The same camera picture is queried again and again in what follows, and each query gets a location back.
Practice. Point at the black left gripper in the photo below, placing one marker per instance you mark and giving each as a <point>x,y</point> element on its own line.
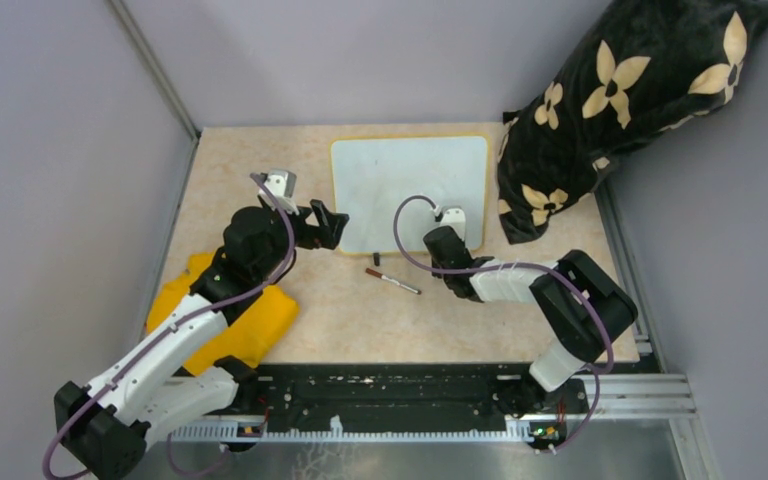
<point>329,231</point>

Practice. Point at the white marker pen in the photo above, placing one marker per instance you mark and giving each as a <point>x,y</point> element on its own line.
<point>393,281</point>

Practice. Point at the yellow-framed whiteboard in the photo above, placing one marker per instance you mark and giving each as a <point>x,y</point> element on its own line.
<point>372,176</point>

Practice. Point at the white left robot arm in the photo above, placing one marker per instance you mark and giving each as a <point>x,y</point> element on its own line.
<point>109,423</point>

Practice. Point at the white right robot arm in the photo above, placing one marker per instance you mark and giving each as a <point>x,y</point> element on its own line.
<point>577,297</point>

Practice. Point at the yellow folded cloth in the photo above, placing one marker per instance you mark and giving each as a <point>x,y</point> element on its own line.
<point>249,339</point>

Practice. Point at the black floral pillow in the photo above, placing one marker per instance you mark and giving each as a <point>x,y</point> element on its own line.
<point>644,68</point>

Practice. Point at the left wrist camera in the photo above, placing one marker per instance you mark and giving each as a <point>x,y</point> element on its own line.
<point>280,183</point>

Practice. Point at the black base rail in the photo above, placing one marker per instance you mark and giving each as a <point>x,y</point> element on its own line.
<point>403,402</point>

